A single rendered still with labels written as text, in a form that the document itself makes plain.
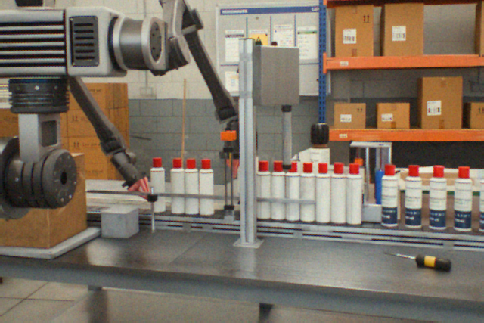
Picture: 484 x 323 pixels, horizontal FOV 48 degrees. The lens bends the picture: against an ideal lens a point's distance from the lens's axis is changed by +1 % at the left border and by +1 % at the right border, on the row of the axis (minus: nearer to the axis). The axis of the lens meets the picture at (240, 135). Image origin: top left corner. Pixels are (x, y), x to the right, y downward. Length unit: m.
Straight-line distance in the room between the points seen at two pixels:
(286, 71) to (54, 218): 0.87
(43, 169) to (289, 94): 0.84
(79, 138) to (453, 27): 4.04
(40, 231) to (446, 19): 5.26
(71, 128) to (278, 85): 3.71
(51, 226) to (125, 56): 0.75
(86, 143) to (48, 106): 3.92
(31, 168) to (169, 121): 5.20
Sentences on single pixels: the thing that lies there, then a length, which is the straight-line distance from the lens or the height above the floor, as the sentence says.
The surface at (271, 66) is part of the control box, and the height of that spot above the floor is 1.41.
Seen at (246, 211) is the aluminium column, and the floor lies 0.94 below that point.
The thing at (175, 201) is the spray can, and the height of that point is 0.93.
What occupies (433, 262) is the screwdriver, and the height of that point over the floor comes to 0.85.
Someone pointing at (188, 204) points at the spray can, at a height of 0.92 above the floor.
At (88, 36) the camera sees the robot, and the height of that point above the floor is 1.46.
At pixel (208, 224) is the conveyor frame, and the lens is 1.97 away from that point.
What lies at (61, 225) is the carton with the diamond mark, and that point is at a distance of 1.88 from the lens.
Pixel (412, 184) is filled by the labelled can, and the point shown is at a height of 1.03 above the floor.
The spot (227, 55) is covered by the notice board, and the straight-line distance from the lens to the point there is 6.20.
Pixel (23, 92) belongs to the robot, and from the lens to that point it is 1.34.
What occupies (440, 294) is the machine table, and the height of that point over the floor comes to 0.83.
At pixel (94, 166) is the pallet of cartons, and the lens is 5.26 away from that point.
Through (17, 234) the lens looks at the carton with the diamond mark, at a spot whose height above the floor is 0.89.
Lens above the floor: 1.35
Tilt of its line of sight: 5 degrees down
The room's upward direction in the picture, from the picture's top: 1 degrees counter-clockwise
